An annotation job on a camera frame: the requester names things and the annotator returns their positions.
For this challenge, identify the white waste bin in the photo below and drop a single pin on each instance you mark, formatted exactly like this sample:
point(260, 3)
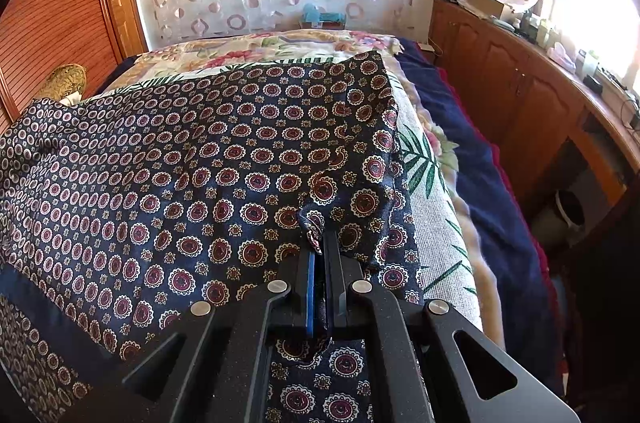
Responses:
point(570, 210)

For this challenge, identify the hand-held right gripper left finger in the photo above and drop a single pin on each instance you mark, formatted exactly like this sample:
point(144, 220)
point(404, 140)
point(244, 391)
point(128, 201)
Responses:
point(311, 298)

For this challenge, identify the pink tissue pack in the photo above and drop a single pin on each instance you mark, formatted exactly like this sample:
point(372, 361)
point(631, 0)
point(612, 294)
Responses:
point(560, 53)

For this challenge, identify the small teal box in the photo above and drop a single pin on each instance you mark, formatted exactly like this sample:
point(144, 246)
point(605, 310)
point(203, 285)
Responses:
point(315, 14)

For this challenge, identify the white cup with green lid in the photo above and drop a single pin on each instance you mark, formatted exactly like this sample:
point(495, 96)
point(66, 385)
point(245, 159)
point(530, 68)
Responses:
point(586, 63)

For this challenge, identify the navy blue blanket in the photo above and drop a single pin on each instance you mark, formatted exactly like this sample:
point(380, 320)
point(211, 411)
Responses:
point(495, 203)

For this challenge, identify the navy circle patterned shirt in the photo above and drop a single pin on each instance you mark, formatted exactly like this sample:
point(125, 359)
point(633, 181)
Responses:
point(175, 183)

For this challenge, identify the long wooden cabinet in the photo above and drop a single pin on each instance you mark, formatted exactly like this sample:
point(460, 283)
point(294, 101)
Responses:
point(500, 73)

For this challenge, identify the floral blanket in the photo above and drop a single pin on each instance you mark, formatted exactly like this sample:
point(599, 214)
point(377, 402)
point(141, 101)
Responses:
point(250, 48)

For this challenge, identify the green leaf printed sheet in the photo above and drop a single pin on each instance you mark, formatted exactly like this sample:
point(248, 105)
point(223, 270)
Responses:
point(435, 213)

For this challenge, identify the small black box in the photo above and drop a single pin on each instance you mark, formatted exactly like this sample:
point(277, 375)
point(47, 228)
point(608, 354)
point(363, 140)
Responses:
point(594, 84)

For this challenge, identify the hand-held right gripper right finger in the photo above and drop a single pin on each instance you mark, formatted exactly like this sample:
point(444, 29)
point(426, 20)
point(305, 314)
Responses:
point(342, 288)

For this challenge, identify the wooden louvered wardrobe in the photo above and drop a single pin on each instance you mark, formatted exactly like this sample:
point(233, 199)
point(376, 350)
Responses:
point(50, 3)

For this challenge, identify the gold patterned folded cloth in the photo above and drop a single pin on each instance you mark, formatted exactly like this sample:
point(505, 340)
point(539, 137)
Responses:
point(65, 80)

